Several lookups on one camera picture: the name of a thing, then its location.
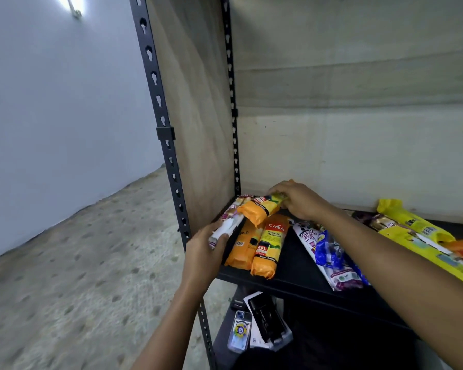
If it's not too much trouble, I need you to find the person's right hand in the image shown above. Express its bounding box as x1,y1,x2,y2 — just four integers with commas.
268,180,335,223

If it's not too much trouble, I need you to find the person's left hand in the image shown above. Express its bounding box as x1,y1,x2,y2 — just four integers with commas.
181,221,232,296

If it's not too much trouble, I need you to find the white purple bag roll packet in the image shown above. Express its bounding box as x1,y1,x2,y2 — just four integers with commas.
208,194,256,249

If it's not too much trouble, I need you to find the orange garbage bag roll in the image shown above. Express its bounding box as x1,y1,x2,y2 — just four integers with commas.
250,214,290,280
225,219,264,271
237,192,289,228

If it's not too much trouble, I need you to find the person's left forearm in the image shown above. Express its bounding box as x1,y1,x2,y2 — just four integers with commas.
130,282,216,370

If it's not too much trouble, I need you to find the person's right forearm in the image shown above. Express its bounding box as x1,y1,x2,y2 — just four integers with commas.
313,206,463,370

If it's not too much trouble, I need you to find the blue bag packet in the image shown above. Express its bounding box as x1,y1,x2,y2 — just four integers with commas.
314,226,372,286

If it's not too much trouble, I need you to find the black rack shelf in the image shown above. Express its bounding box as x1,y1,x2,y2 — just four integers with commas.
215,196,463,332
212,287,421,370

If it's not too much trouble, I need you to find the dark brown packet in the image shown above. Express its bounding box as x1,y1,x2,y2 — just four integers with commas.
351,210,400,232

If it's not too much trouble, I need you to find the black device in clear package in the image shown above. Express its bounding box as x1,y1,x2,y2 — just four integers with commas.
243,291,294,352

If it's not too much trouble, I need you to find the phone with sticker case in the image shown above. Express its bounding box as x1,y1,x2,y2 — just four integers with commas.
227,310,253,354

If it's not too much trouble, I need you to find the lower black rack shelf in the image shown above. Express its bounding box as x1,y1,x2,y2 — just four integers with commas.
212,287,421,370

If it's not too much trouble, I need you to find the wooden rack side panel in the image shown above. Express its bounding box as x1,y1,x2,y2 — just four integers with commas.
145,0,236,236

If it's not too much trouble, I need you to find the long yellow bag packet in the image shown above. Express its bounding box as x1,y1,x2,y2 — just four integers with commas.
377,224,463,289

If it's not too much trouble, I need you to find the white drawstring bag packet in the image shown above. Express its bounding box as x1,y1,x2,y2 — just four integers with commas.
292,221,365,292

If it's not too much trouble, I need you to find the black perforated rack post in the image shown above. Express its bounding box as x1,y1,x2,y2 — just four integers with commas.
128,0,217,370
220,0,242,196

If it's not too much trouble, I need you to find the wall lamp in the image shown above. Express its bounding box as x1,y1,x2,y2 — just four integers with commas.
56,0,84,20

